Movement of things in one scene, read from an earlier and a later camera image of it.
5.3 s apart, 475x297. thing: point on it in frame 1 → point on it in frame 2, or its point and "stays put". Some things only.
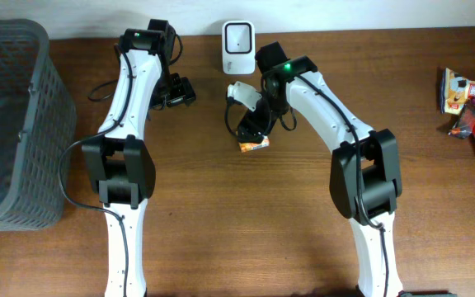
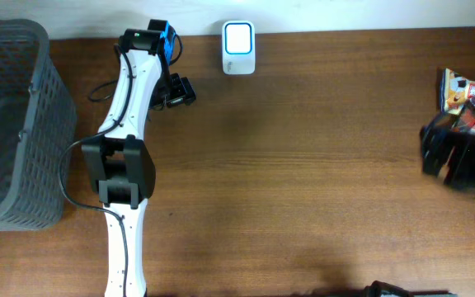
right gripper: (250, 132) → (450, 154)
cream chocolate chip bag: (456, 90) stays put
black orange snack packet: (472, 113) stays put
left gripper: (181, 95) stays put
